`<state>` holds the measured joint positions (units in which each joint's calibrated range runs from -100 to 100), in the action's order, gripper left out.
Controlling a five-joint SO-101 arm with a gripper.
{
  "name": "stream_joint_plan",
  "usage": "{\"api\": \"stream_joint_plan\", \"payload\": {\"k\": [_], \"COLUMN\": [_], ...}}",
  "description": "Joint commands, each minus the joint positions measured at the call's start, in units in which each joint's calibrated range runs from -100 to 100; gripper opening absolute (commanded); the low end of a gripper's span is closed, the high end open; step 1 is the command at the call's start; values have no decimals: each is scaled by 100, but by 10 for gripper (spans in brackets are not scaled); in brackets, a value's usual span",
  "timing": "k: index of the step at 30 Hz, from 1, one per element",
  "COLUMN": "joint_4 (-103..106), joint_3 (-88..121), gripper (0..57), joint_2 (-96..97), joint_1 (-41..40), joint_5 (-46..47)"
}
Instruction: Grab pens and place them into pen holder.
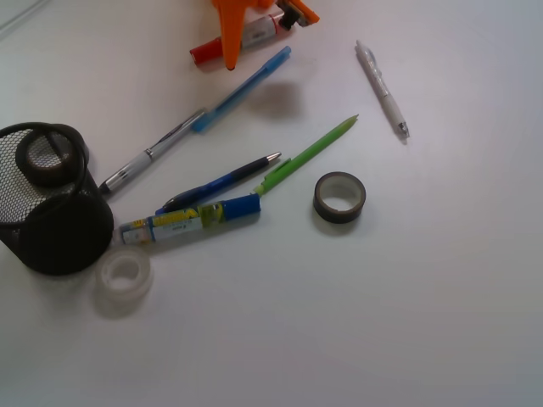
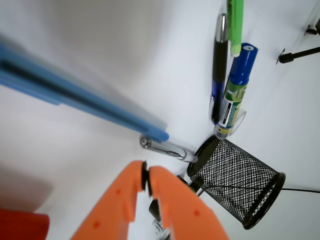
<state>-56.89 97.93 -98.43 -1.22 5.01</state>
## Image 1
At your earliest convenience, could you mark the white pen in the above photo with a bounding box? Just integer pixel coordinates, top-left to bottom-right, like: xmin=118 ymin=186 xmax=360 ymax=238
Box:
xmin=355 ymin=40 xmax=410 ymax=144

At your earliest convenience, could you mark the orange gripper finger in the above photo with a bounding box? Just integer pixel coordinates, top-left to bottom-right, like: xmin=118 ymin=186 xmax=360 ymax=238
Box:
xmin=211 ymin=0 xmax=274 ymax=70

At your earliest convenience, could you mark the red cap marker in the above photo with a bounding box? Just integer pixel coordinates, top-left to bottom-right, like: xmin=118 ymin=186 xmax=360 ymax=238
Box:
xmin=189 ymin=12 xmax=284 ymax=65

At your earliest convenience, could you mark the dark tape roll behind holder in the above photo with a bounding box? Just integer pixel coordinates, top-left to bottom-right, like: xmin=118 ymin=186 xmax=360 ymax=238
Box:
xmin=15 ymin=124 xmax=89 ymax=188

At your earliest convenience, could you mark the blue cap marker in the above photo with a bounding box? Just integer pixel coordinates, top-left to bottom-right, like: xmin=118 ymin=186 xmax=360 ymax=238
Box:
xmin=113 ymin=194 xmax=261 ymax=245

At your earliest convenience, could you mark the light blue pen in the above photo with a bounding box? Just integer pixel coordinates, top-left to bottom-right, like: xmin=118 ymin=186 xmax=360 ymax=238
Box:
xmin=192 ymin=46 xmax=292 ymax=133

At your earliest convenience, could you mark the black mesh pen holder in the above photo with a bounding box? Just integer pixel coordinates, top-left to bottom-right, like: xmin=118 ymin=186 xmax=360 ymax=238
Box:
xmin=1 ymin=122 xmax=114 ymax=276

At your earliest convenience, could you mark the dark brown tape roll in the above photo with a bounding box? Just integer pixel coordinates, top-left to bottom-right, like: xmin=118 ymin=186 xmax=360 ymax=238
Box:
xmin=313 ymin=171 xmax=367 ymax=225

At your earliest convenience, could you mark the clear tape roll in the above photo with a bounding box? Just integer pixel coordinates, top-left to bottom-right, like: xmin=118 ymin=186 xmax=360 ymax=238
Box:
xmin=94 ymin=246 xmax=154 ymax=303

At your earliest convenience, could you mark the dark blue ballpoint pen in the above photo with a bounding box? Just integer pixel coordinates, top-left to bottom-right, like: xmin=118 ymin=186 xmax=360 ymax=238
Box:
xmin=155 ymin=152 xmax=282 ymax=215

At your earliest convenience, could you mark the silver pen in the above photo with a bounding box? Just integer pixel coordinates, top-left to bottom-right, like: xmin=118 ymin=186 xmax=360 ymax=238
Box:
xmin=99 ymin=109 xmax=207 ymax=195

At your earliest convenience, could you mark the green mechanical pencil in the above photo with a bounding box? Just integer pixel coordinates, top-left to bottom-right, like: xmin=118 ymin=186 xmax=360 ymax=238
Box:
xmin=254 ymin=114 xmax=358 ymax=197

